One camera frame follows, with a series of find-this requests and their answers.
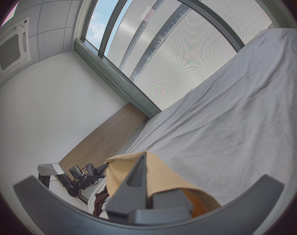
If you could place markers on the white ceiling air vent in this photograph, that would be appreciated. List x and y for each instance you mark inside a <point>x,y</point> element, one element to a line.
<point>12,48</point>

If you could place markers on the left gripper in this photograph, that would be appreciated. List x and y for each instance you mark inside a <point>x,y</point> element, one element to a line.
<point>98,173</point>

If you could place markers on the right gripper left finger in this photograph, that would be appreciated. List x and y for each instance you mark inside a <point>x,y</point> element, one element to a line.
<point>131,192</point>

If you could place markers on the brown garment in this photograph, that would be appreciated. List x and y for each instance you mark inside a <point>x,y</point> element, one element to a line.
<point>100,199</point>

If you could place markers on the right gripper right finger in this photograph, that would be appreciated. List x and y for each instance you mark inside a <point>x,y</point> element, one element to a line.
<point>170,201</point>

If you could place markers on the window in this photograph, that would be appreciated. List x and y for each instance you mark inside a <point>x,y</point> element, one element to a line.
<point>175,45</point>

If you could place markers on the yellow shorts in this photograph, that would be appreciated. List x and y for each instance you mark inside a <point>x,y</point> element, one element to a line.
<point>168,177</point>

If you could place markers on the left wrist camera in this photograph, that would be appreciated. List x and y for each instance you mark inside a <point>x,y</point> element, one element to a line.
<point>89,168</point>

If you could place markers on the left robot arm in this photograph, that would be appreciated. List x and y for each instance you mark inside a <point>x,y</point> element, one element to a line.
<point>50,169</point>

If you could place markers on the grey-green curtain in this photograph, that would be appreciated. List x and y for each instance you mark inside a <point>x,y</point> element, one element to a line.
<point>114,75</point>

